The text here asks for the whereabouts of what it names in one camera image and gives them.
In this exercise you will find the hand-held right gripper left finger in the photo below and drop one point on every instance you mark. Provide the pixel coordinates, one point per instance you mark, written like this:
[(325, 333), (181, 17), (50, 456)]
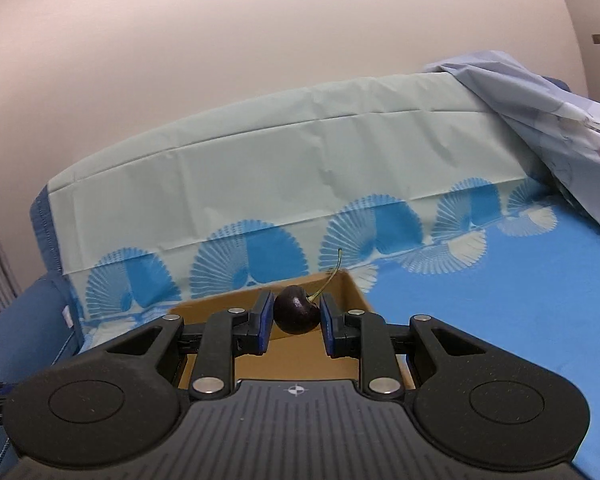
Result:
[(265, 320)]

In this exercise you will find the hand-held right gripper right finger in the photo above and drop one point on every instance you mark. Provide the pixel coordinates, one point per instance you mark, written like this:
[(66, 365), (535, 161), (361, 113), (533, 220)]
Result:
[(327, 325)]

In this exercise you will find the dark cherry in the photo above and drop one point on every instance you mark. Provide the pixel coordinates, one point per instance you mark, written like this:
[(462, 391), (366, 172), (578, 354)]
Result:
[(296, 312)]

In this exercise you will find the brown cardboard box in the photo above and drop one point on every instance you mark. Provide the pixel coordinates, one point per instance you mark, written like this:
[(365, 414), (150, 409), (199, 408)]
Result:
[(300, 360)]

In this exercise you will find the blue fabric sofa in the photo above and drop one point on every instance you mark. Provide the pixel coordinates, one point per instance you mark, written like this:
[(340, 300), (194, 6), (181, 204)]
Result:
[(25, 320)]

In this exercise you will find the white sofa tag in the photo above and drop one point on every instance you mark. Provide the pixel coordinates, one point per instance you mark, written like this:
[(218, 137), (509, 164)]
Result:
[(66, 316)]

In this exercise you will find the blue fan-patterned sheet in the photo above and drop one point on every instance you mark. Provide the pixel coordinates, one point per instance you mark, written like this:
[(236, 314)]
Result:
[(280, 170)]

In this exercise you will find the pale blue floral blanket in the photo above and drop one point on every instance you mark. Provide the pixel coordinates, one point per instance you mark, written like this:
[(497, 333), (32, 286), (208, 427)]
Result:
[(555, 110)]

